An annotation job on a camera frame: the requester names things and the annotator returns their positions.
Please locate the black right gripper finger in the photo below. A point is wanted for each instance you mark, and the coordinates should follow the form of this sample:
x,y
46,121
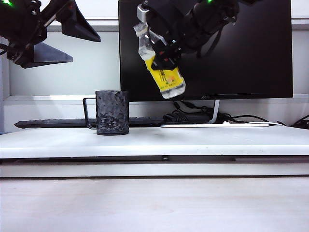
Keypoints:
x,y
150,36
166,58

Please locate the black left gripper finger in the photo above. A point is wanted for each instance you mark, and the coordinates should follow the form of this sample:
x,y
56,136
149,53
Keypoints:
x,y
79,26
48,55

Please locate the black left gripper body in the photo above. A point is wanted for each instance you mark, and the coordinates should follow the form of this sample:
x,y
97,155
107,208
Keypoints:
x,y
19,29

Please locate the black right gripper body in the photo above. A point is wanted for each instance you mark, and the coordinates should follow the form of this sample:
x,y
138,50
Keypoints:
x,y
173,17

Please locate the clear bottle yellow label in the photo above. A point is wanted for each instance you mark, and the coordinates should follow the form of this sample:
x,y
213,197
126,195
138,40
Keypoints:
x,y
169,82

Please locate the black textured mug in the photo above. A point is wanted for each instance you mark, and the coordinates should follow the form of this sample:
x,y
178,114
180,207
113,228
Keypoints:
x,y
112,113

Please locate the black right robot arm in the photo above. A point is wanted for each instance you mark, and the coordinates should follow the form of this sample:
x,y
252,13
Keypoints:
x,y
212,17

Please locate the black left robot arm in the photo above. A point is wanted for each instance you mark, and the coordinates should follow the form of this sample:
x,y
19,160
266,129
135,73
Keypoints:
x,y
14,3

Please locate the black power adapter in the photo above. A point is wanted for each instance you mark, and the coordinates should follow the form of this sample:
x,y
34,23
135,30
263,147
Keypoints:
x,y
183,118

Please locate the black keyboard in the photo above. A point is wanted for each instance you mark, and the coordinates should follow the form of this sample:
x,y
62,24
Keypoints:
x,y
53,123

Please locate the black computer monitor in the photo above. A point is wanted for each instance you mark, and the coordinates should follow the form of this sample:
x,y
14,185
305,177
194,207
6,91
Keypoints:
x,y
241,60

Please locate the white raised platform board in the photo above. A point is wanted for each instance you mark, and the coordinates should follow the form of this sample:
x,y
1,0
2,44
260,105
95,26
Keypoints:
x,y
154,142

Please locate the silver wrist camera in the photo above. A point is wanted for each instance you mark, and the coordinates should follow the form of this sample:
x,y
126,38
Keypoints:
x,y
142,13

